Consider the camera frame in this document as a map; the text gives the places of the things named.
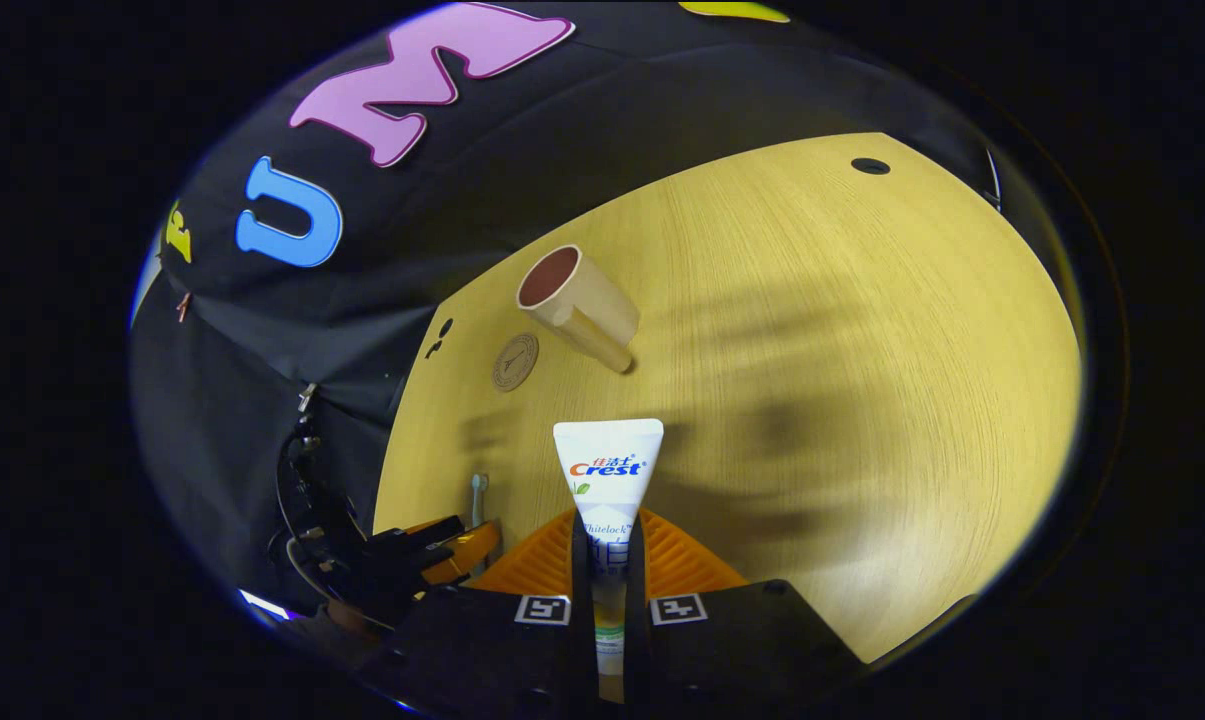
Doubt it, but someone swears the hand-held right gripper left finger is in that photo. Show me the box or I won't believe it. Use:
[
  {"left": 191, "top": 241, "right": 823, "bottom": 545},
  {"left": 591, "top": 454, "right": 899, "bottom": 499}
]
[{"left": 357, "top": 508, "right": 600, "bottom": 720}]

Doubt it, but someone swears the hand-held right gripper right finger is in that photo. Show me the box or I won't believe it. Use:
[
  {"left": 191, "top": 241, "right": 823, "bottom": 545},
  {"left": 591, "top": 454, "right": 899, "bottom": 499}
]
[{"left": 624, "top": 508, "right": 868, "bottom": 720}]

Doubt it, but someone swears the white toothpaste tube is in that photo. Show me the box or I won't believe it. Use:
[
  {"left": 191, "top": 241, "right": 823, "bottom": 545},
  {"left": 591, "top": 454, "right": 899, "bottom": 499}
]
[{"left": 552, "top": 418, "right": 665, "bottom": 701}]

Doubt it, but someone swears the round wooden coaster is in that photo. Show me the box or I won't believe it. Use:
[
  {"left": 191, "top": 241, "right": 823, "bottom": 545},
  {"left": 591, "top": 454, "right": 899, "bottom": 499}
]
[{"left": 491, "top": 333, "right": 540, "bottom": 392}]

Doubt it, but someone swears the beige cup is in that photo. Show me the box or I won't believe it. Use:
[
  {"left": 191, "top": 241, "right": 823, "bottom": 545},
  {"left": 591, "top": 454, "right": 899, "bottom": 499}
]
[{"left": 516, "top": 244, "right": 641, "bottom": 375}]

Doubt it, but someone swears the black backdrop cloth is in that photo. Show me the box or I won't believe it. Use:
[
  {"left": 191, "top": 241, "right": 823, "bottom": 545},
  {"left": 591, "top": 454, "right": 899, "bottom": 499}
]
[{"left": 127, "top": 0, "right": 1023, "bottom": 611}]

